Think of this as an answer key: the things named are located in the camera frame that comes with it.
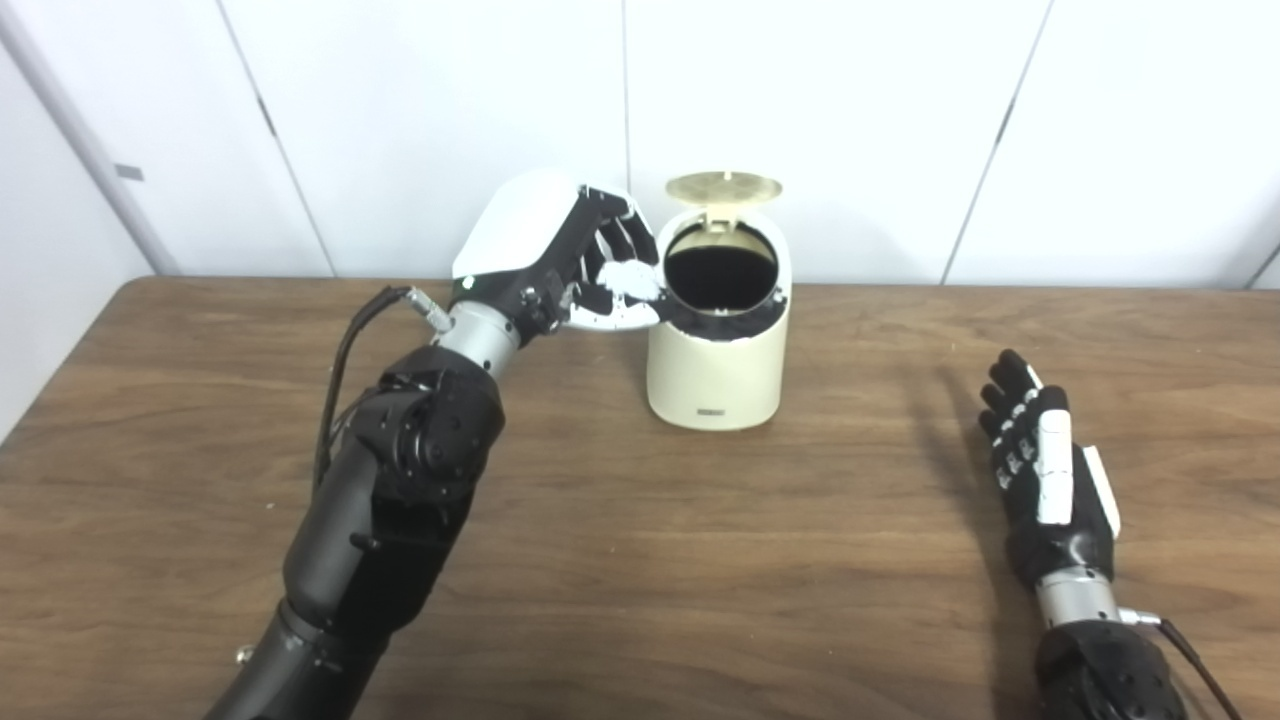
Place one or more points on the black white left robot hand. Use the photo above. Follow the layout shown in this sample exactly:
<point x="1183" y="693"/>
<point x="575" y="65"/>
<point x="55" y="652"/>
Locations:
<point x="520" y="230"/>

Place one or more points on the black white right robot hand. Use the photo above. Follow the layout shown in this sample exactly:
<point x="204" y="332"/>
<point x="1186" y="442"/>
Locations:
<point x="1060" y="545"/>

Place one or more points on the white paper ball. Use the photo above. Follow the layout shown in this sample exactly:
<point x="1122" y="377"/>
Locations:
<point x="625" y="280"/>

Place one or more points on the cream round bin lid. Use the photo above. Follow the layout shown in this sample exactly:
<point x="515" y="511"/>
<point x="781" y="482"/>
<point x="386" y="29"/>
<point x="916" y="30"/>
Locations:
<point x="722" y="186"/>

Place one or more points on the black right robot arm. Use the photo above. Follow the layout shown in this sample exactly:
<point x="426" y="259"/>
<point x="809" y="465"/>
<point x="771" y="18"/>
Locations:
<point x="1100" y="670"/>

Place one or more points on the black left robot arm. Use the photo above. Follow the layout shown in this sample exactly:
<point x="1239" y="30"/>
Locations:
<point x="400" y="480"/>

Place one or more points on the cream-colored bin body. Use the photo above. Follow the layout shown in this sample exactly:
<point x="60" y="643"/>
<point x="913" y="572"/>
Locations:
<point x="715" y="370"/>

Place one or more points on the small gray wall tag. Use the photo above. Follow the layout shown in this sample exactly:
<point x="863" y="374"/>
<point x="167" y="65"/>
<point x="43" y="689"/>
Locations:
<point x="129" y="172"/>

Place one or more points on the gray wall corner strip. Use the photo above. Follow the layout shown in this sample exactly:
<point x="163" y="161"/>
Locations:
<point x="90" y="150"/>

